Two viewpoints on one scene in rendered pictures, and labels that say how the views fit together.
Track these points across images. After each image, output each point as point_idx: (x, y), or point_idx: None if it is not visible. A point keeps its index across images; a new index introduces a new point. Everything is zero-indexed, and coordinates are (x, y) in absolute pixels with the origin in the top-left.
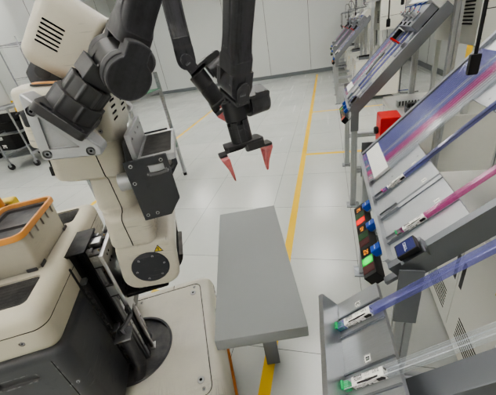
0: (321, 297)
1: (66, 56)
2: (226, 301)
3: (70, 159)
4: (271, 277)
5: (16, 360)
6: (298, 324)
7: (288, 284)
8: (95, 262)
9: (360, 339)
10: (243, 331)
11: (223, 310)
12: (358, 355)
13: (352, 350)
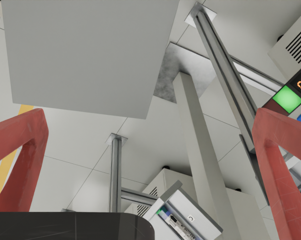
0: (160, 205)
1: None
2: (27, 44)
3: None
4: (126, 23)
5: None
6: (135, 114)
7: (151, 50)
8: None
9: (167, 233)
10: (56, 102)
11: (23, 61)
12: (158, 236)
13: (157, 229)
